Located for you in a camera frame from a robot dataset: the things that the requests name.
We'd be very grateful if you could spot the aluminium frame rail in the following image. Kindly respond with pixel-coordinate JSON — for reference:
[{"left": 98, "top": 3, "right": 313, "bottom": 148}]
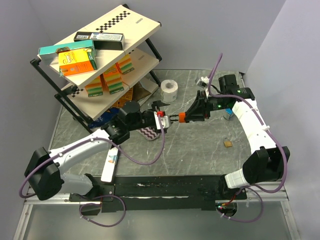
[{"left": 246, "top": 182, "right": 289, "bottom": 202}]

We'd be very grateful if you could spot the beige black tiered shelf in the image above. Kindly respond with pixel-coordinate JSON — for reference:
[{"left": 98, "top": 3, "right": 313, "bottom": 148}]
[{"left": 30, "top": 4, "right": 162, "bottom": 132}]

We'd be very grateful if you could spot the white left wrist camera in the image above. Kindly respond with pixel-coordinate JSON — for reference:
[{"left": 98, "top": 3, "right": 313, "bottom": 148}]
[{"left": 154, "top": 111, "right": 171, "bottom": 130}]

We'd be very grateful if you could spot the yellow green sponge pack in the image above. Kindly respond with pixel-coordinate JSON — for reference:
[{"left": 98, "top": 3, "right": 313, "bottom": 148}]
[
  {"left": 103, "top": 64, "right": 124, "bottom": 95},
  {"left": 85, "top": 76, "right": 103, "bottom": 98},
  {"left": 116, "top": 54, "right": 135, "bottom": 75}
]

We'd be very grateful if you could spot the blue silver box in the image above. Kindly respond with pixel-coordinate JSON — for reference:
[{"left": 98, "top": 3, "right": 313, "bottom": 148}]
[{"left": 223, "top": 108, "right": 234, "bottom": 121}]

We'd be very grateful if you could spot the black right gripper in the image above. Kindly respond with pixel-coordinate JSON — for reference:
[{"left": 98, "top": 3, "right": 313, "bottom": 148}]
[{"left": 184, "top": 90, "right": 229, "bottom": 122}]

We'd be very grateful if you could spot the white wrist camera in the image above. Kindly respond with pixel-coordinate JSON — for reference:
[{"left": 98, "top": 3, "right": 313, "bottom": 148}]
[
  {"left": 195, "top": 76, "right": 210, "bottom": 89},
  {"left": 154, "top": 111, "right": 171, "bottom": 130}
]

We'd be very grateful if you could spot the pink striped sponge pad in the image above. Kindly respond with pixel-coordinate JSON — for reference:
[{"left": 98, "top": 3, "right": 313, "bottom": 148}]
[{"left": 136, "top": 127, "right": 160, "bottom": 141}]

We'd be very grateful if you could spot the orange yellow box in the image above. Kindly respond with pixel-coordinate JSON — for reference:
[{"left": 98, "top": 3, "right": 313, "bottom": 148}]
[{"left": 58, "top": 47, "right": 98, "bottom": 77}]

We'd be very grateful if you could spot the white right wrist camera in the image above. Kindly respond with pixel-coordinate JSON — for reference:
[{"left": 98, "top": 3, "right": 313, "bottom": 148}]
[{"left": 195, "top": 76, "right": 210, "bottom": 89}]

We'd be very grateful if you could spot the brass padlock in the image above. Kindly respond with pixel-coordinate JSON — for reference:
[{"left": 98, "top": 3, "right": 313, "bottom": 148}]
[{"left": 223, "top": 137, "right": 233, "bottom": 148}]

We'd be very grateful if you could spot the orange black padlock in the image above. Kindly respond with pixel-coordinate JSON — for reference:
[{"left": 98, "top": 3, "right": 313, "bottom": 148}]
[{"left": 169, "top": 112, "right": 186, "bottom": 123}]

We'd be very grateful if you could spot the black white long box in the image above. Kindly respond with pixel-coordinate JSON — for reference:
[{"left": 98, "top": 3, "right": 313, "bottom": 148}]
[{"left": 73, "top": 31, "right": 125, "bottom": 51}]

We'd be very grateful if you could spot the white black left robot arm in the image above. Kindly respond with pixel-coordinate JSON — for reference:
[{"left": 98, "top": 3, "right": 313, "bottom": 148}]
[{"left": 22, "top": 100, "right": 171, "bottom": 201}]

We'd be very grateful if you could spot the teal long box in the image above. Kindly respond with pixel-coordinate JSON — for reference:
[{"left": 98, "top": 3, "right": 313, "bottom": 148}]
[{"left": 38, "top": 40, "right": 95, "bottom": 65}]

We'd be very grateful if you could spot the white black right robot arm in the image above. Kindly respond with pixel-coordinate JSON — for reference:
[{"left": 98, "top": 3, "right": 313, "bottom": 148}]
[{"left": 178, "top": 74, "right": 290, "bottom": 199}]

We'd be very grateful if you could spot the blue snack bag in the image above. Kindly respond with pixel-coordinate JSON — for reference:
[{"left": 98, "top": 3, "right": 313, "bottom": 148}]
[{"left": 88, "top": 107, "right": 119, "bottom": 129}]

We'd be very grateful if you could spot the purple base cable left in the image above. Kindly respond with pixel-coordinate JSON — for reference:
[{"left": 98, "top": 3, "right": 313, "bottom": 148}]
[{"left": 79, "top": 194, "right": 127, "bottom": 228}]

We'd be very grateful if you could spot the orange snack bag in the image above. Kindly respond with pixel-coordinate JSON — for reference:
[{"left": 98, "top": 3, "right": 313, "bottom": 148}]
[{"left": 117, "top": 88, "right": 134, "bottom": 108}]

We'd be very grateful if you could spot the white toothpaste box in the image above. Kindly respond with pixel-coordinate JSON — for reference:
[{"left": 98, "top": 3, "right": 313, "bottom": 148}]
[{"left": 100, "top": 147, "right": 119, "bottom": 183}]

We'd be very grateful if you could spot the white toilet paper roll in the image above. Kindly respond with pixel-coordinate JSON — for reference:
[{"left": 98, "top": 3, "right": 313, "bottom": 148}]
[{"left": 160, "top": 79, "right": 178, "bottom": 103}]

